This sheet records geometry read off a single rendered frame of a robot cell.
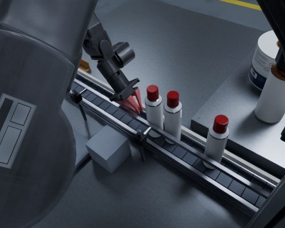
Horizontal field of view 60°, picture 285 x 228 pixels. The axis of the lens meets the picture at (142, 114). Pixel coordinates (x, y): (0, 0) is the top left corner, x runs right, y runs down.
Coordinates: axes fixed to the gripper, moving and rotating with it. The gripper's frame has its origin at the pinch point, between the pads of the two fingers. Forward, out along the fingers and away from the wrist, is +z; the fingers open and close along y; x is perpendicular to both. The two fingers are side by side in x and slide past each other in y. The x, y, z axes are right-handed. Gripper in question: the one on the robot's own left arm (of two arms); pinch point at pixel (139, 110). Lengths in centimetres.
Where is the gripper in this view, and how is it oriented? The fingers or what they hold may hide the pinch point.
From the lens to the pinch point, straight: 81.6
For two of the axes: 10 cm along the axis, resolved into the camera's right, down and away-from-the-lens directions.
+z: 5.6, 7.8, 2.7
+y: 6.3, -6.2, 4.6
